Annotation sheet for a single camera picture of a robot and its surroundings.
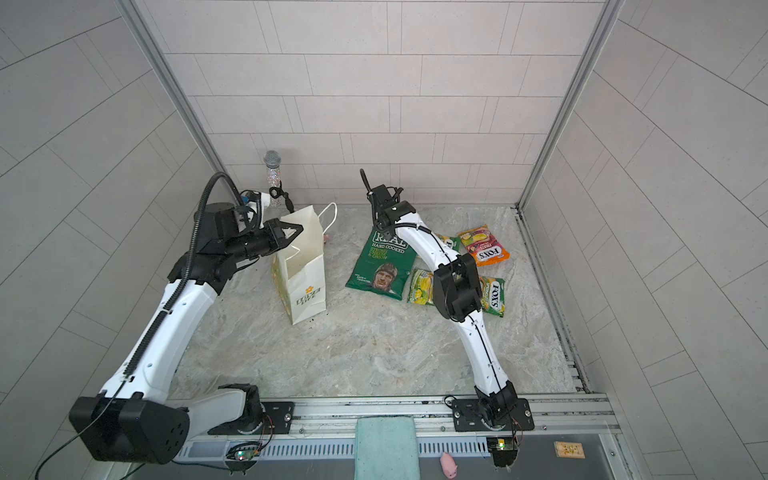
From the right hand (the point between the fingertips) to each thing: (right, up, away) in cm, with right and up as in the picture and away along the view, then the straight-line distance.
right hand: (399, 218), depth 100 cm
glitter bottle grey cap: (-37, +16, -13) cm, 43 cm away
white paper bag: (-23, -13, -30) cm, 40 cm away
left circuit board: (-34, -54, -35) cm, 73 cm away
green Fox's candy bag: (+7, -23, -9) cm, 26 cm away
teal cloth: (-3, -53, -33) cm, 63 cm away
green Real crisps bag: (-5, -16, -2) cm, 17 cm away
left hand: (-22, -3, -28) cm, 36 cm away
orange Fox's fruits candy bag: (+29, -10, +2) cm, 30 cm away
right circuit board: (+24, -54, -32) cm, 68 cm away
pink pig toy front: (+11, -55, -36) cm, 67 cm away
